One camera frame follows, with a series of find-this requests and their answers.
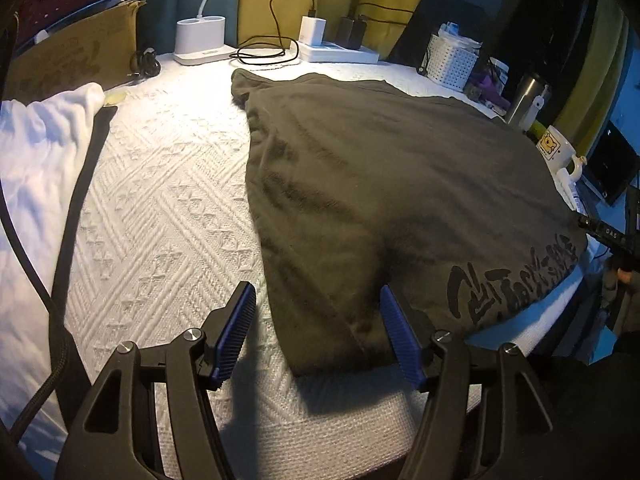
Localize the dark brown t-shirt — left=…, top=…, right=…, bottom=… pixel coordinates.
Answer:
left=231, top=70, right=588, bottom=377

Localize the white cream tube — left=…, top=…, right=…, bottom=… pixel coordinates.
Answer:
left=556, top=168, right=587, bottom=214

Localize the white cartoon mug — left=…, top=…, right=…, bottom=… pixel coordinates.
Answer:
left=537, top=126, right=587, bottom=182

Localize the stainless steel tumbler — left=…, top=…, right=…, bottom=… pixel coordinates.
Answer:
left=504, top=74, right=551, bottom=132

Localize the white textured bed cover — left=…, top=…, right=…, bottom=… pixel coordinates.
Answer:
left=66, top=61, right=591, bottom=479

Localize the purple cloth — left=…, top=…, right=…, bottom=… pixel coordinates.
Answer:
left=469, top=72, right=511, bottom=110

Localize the white perforated plastic basket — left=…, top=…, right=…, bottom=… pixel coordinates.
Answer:
left=426, top=22, right=483, bottom=91

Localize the white folded cloth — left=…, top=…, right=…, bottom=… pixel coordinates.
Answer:
left=0, top=81, right=106, bottom=461

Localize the black charger plug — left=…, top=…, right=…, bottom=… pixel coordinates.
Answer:
left=335, top=16, right=367, bottom=50

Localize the white power strip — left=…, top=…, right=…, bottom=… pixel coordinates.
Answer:
left=288, top=42, right=380, bottom=64

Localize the white charger plug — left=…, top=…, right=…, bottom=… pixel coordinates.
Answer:
left=298, top=15, right=326, bottom=47

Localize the brown cardboard box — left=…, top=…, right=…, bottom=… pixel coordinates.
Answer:
left=3, top=1, right=143, bottom=104

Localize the white desk lamp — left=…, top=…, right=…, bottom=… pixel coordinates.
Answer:
left=172, top=0, right=233, bottom=66

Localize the black strap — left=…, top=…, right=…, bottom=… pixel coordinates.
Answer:
left=49, top=105, right=120, bottom=430

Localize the black braided cable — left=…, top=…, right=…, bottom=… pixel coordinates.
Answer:
left=0, top=179, right=68, bottom=443

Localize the bundled black cable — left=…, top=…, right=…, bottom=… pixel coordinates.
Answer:
left=128, top=46, right=163, bottom=80

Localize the black coiled charging cable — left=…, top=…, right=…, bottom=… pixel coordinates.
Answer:
left=229, top=0, right=317, bottom=68

